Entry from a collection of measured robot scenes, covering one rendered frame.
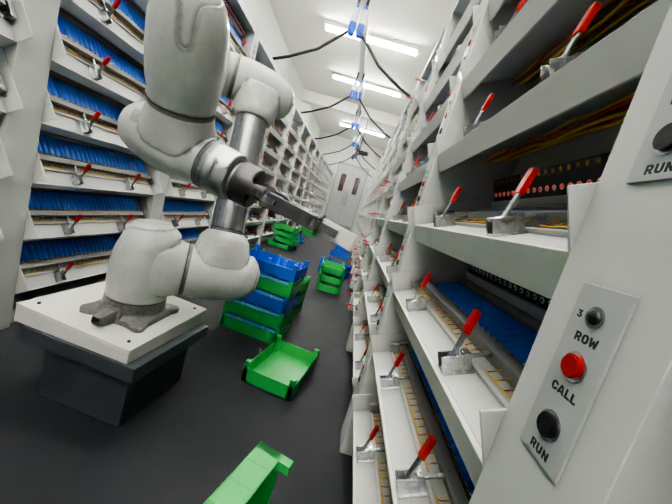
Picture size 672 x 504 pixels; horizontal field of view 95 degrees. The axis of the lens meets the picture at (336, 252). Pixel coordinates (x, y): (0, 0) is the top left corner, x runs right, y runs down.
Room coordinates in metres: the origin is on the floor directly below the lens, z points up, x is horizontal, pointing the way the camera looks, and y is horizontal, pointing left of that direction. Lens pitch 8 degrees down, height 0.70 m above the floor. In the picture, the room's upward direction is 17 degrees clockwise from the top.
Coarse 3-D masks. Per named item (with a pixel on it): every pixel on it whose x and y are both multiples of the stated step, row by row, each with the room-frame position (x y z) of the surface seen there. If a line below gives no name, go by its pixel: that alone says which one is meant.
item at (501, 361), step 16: (432, 288) 0.74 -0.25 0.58; (448, 304) 0.60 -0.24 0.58; (448, 320) 0.55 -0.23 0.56; (464, 320) 0.51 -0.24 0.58; (480, 336) 0.44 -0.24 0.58; (480, 352) 0.43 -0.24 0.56; (496, 352) 0.39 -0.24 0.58; (496, 368) 0.38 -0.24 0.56; (512, 368) 0.35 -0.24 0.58; (512, 384) 0.34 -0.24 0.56
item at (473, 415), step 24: (408, 288) 0.84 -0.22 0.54; (408, 312) 0.65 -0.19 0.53; (528, 312) 0.52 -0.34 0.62; (408, 336) 0.62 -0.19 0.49; (432, 336) 0.51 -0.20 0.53; (432, 360) 0.43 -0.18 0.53; (480, 360) 0.42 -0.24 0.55; (432, 384) 0.42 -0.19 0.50; (456, 384) 0.36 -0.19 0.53; (480, 384) 0.36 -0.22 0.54; (504, 384) 0.35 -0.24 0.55; (456, 408) 0.32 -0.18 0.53; (480, 408) 0.31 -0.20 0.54; (504, 408) 0.24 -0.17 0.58; (456, 432) 0.31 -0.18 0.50; (480, 432) 0.24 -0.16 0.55; (480, 456) 0.25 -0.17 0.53
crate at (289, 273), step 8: (256, 248) 1.59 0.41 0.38; (256, 256) 1.59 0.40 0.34; (264, 256) 1.60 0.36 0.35; (272, 256) 1.59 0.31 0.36; (264, 264) 1.39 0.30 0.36; (272, 264) 1.39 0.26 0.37; (280, 264) 1.59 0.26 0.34; (288, 264) 1.58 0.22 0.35; (304, 264) 1.55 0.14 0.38; (264, 272) 1.39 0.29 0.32; (272, 272) 1.39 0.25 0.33; (280, 272) 1.38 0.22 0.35; (288, 272) 1.38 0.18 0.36; (296, 272) 1.38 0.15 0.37; (304, 272) 1.52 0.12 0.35; (288, 280) 1.37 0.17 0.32; (296, 280) 1.42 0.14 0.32
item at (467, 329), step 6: (474, 312) 0.40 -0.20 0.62; (480, 312) 0.39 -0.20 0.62; (468, 318) 0.40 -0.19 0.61; (474, 318) 0.39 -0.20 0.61; (468, 324) 0.39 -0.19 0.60; (474, 324) 0.39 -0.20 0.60; (462, 330) 0.40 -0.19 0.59; (468, 330) 0.39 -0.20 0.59; (462, 336) 0.40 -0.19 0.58; (456, 342) 0.40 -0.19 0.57; (462, 342) 0.39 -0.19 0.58; (456, 348) 0.39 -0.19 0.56; (450, 354) 0.40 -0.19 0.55; (456, 354) 0.39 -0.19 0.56
